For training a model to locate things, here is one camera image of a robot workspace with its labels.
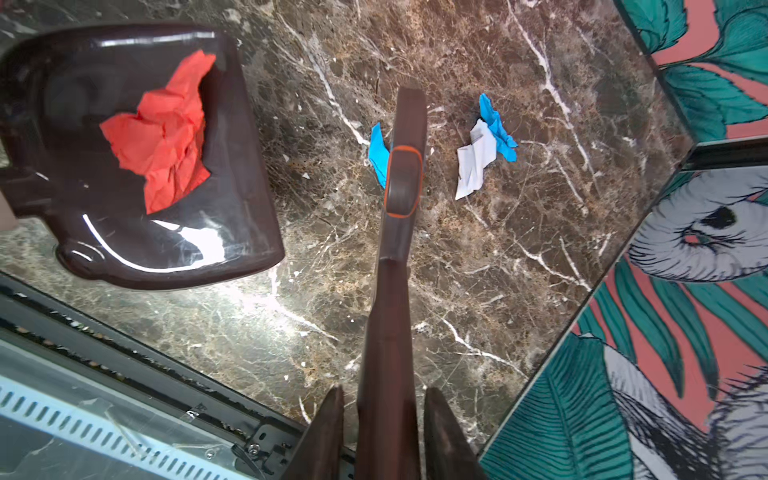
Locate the dark brown dustpan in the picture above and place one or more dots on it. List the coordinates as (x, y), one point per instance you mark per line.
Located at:
(56, 90)

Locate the white paper scrap back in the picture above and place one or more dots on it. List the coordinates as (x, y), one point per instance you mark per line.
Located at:
(474, 158)

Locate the dark brown hand brush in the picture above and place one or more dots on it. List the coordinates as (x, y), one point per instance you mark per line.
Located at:
(388, 445)

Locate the black front mounting rail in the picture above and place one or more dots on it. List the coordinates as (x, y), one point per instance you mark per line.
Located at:
(262, 440)

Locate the blue paper scrap back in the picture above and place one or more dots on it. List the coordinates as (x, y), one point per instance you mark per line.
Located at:
(505, 143)

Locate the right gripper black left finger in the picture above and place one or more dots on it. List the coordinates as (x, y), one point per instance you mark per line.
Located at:
(318, 453)

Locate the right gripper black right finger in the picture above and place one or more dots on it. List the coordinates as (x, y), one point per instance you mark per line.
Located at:
(447, 452)

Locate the blue paper scrap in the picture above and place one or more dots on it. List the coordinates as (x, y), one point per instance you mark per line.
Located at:
(505, 143)
(378, 155)

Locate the red paper scrap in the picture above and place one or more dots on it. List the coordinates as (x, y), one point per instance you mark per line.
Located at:
(163, 140)

